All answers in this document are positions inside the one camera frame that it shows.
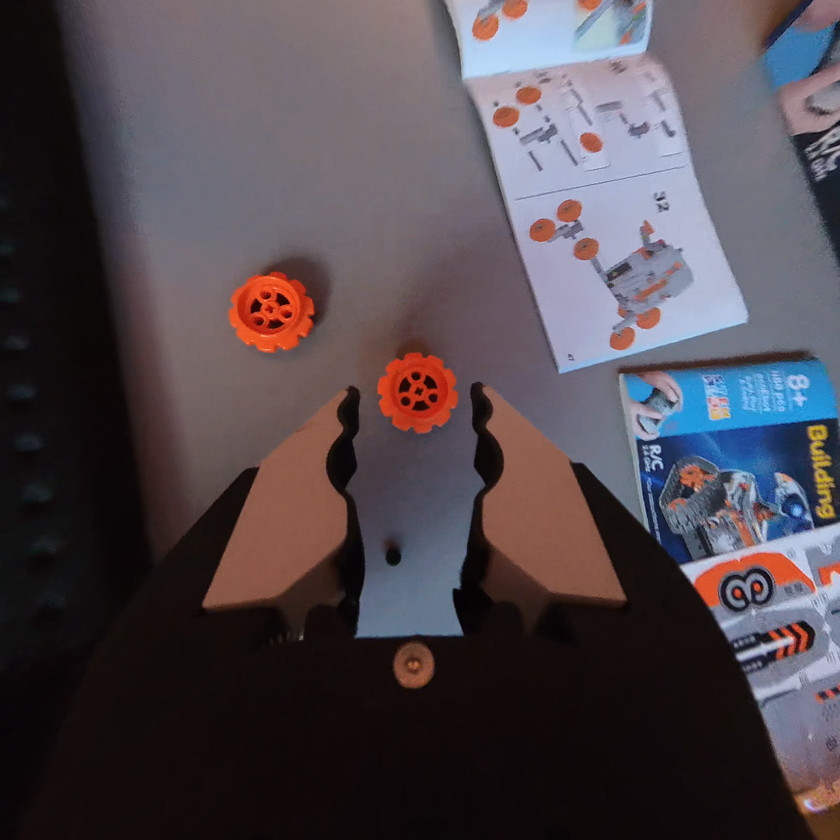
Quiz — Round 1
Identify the blue robot kit box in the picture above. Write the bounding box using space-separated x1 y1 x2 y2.
761 0 840 263

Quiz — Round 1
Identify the white open instruction booklet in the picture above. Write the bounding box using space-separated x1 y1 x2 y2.
446 0 749 374

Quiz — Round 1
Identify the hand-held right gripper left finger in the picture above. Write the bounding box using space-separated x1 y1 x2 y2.
202 386 362 636

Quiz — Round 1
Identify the blue kit manual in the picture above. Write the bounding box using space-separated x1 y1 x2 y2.
619 354 840 565

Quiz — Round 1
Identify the orange gear wheel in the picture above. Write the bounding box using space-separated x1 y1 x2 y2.
228 271 316 353

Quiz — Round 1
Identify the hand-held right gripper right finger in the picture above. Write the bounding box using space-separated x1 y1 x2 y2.
459 382 627 636

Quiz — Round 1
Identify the orange round wheel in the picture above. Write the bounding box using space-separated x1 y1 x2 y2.
377 352 458 434

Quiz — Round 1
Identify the grey desk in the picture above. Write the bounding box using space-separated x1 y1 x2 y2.
56 0 840 788

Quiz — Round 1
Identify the grey orange sticker sheet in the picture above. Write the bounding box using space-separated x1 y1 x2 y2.
679 525 840 815

